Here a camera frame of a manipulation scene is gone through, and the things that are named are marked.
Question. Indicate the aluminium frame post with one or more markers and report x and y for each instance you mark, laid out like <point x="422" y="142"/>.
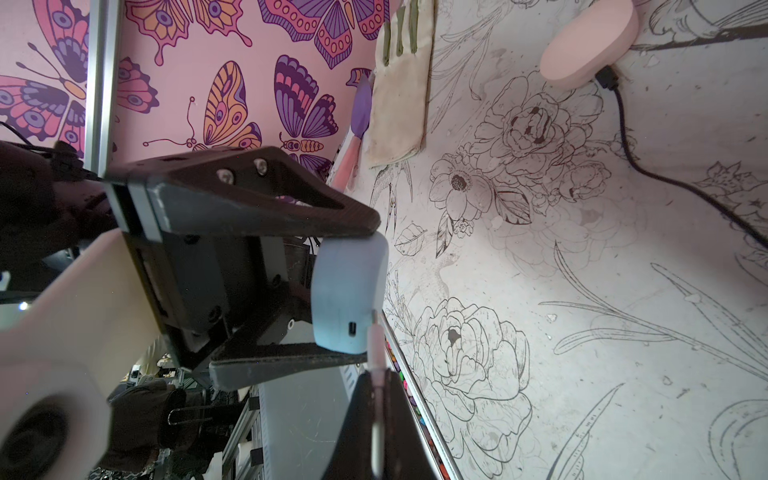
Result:
<point x="105" y="18"/>

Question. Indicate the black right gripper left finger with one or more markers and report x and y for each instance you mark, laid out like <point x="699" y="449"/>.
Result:
<point x="351" y="459"/>

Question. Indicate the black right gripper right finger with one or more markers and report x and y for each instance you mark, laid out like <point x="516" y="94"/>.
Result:
<point x="406" y="457"/>

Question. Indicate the pink earbud case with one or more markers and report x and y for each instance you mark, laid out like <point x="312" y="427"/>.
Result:
<point x="596" y="38"/>

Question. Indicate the pink purple brush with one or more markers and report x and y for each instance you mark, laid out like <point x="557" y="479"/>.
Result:
<point x="348" y="157"/>

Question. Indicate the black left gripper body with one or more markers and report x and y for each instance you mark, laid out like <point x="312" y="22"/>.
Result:
<point x="216" y="298"/>

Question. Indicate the blue earbud case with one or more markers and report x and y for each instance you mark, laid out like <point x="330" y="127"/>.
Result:
<point x="347" y="288"/>

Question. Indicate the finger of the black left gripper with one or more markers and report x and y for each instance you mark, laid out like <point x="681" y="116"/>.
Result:
<point x="255" y="353"/>
<point x="231" y="192"/>

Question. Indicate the beige cloth with green stripes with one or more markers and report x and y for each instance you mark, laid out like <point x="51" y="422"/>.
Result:
<point x="401" y="82"/>

